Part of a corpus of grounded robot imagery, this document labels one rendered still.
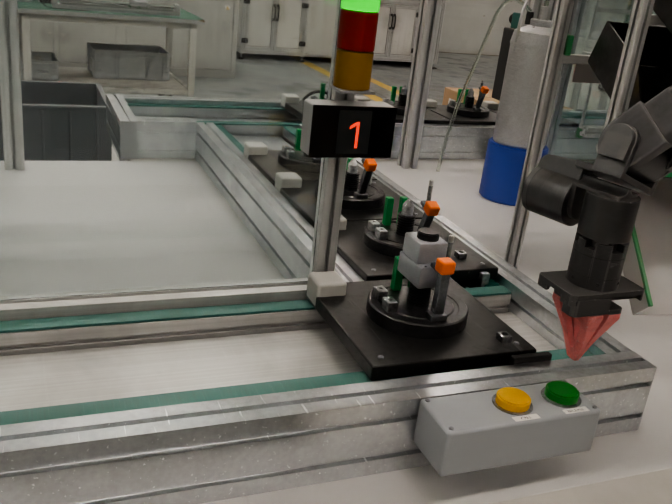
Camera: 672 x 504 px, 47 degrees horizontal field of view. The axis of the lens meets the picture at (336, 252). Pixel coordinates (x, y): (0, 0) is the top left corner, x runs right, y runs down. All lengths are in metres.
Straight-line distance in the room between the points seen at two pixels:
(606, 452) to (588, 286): 0.29
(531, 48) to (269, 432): 1.35
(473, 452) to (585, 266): 0.24
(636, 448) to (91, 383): 0.71
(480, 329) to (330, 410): 0.30
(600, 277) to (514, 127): 1.15
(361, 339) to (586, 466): 0.33
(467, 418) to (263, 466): 0.23
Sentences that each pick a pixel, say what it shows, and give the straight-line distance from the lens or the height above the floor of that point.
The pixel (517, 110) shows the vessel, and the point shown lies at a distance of 1.99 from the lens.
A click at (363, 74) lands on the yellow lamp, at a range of 1.03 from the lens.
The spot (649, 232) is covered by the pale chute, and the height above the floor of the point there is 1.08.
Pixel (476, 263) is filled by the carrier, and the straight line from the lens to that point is 1.30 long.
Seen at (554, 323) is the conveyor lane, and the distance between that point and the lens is 1.19.
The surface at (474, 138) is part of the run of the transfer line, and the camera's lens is 2.45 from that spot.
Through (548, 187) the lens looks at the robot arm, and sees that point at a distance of 0.90.
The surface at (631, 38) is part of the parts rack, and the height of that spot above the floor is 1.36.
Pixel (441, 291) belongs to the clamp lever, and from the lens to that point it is 1.00.
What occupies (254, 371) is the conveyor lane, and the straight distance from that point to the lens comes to 1.00.
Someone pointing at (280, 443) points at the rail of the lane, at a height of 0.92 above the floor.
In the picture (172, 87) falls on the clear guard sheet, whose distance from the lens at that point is 1.02.
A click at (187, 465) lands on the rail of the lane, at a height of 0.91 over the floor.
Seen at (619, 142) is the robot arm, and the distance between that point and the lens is 0.85.
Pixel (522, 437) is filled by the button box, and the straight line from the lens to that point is 0.92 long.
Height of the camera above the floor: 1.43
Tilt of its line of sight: 22 degrees down
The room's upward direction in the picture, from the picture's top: 7 degrees clockwise
